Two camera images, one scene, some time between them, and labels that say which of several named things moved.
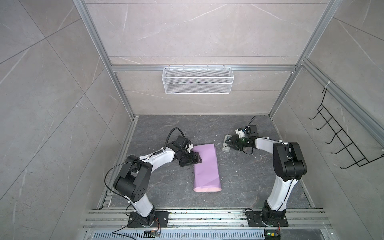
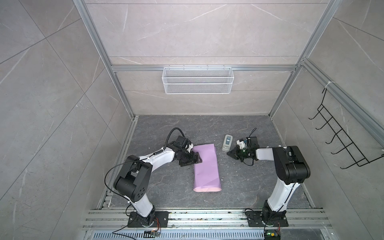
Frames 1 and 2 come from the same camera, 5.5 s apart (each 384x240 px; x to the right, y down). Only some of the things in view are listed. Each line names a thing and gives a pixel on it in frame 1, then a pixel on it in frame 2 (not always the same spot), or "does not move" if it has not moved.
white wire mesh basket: (197, 80) does not move
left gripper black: (193, 159) does not move
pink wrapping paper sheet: (206, 177) does not move
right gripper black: (234, 142) to (235, 155)
